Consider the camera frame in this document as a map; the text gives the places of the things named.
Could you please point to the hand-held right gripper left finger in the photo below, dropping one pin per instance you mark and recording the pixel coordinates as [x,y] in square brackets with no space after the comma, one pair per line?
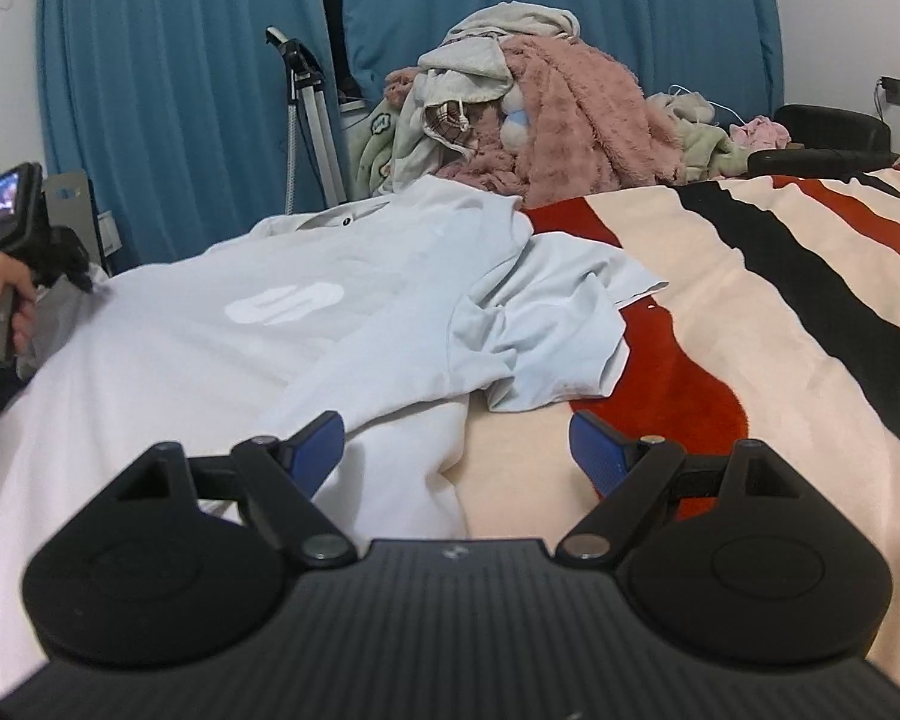
[321,444]

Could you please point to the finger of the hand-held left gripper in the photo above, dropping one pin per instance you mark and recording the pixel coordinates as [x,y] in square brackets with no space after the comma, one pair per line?
[71,259]

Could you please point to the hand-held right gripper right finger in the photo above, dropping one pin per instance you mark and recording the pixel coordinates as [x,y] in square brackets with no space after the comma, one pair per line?
[596,451]

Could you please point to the white t-shirt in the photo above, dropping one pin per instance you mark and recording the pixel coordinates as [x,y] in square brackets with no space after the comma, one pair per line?
[195,367]

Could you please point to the grey board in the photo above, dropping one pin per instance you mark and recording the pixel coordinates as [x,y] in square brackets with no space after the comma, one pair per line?
[73,202]

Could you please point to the blue curtain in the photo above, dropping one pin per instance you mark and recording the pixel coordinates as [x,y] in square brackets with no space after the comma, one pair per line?
[645,7]
[180,90]

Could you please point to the striped blanket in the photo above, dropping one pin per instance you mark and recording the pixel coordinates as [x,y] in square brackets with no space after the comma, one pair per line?
[795,390]

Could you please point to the silver garment steamer stand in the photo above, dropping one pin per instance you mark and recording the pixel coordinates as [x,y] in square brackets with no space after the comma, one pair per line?
[311,112]

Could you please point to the green patterned blanket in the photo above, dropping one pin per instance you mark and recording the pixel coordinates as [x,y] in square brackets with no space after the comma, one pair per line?
[373,146]

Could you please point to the pink fluffy blanket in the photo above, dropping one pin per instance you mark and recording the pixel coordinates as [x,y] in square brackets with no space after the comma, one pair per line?
[577,127]

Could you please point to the light green cloth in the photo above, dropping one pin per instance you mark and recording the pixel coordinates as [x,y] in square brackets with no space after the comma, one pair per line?
[701,144]

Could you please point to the white plush toy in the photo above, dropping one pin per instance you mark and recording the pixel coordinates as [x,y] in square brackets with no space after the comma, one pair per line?
[515,124]

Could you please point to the small pink cloth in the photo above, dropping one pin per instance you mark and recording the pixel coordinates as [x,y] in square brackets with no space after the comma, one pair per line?
[761,133]

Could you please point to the black chair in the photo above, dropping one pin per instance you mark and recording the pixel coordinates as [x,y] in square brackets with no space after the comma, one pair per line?
[832,136]

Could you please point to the beige hoodie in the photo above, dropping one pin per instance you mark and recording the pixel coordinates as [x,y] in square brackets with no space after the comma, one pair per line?
[465,64]

